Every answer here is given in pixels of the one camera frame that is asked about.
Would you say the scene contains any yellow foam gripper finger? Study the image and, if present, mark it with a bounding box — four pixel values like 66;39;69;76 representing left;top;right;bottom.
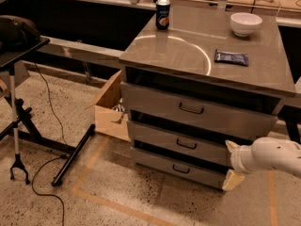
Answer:
222;169;245;191
225;140;239;153

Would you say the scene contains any grey drawer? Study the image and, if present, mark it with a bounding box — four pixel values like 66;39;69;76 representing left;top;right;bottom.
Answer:
128;120;251;173
120;82;277;140
131;147;227;190

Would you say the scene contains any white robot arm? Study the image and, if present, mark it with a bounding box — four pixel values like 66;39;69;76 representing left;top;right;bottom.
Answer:
222;137;301;191

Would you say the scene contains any grey top drawer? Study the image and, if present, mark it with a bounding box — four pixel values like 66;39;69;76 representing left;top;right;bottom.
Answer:
120;82;277;140

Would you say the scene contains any grey bottom drawer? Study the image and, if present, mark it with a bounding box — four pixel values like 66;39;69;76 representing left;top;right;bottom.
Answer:
131;147;227;190

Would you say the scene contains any grey metal drawer cabinet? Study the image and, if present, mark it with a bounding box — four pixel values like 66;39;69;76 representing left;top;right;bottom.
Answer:
118;5;298;193

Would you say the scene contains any blue snack packet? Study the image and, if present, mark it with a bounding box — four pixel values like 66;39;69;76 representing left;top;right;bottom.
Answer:
214;50;249;66

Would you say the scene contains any white ceramic bowl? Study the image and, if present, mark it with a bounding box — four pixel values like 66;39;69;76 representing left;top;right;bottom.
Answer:
230;12;262;37

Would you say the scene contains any cardboard box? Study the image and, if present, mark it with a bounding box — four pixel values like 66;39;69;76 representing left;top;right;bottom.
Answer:
87;71;130;141

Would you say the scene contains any blue pepsi can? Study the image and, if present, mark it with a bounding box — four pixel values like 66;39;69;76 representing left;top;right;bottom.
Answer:
156;0;170;30

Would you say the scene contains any black rolling stand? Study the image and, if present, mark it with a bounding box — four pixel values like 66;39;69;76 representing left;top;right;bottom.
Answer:
0;38;95;186

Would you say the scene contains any black bag on stand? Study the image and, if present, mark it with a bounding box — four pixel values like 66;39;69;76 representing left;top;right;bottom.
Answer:
0;15;40;52

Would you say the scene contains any grey metal bench rail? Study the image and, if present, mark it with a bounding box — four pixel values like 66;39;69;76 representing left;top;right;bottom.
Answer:
40;37;123;69

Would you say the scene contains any black floor cable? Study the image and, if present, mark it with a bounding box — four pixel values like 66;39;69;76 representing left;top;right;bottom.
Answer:
30;61;68;226

